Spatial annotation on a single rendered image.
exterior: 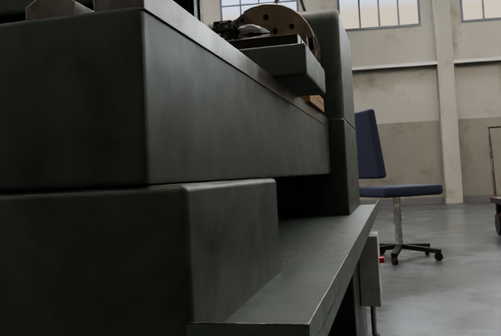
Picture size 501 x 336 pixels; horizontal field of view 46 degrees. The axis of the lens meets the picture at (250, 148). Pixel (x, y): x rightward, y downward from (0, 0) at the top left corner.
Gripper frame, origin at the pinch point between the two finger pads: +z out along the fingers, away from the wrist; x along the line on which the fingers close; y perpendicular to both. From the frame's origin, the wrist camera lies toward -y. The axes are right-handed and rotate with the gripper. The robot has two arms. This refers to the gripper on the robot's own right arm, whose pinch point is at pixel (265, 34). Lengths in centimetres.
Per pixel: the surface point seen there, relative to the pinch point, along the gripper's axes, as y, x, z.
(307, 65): 60, -22, 20
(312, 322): 117, -54, 27
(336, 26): -32.0, 8.0, 17.8
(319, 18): -31.3, 11.0, 12.2
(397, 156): -1014, -15, 37
